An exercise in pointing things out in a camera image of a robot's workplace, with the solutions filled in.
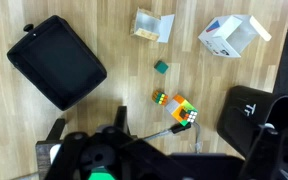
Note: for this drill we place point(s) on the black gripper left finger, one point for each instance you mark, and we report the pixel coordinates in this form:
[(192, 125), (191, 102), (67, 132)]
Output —
[(121, 118)]

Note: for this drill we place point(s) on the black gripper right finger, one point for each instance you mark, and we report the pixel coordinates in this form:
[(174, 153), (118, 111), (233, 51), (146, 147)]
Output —
[(242, 131)]

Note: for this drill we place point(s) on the black box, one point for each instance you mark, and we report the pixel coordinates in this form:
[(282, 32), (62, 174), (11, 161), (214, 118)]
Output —
[(57, 63)]

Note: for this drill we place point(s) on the small wood-print cardboard box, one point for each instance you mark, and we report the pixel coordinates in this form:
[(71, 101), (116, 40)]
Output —
[(147, 26)]

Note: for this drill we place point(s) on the white carton box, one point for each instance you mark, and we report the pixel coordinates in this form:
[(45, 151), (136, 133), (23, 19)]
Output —
[(222, 36)]

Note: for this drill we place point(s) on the small rubik's cube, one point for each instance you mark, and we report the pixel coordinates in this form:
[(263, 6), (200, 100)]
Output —
[(159, 97)]

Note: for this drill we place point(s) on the green plate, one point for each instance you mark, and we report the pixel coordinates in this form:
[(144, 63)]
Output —
[(100, 174)]

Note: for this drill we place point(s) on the large orange rubik's cube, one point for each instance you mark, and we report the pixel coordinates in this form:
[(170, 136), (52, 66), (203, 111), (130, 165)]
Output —
[(180, 108)]

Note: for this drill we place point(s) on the green cube block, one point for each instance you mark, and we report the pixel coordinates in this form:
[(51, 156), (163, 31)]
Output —
[(161, 67)]

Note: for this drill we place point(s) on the small dark wooden stool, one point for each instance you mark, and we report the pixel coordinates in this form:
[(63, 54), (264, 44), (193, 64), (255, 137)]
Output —
[(44, 153)]

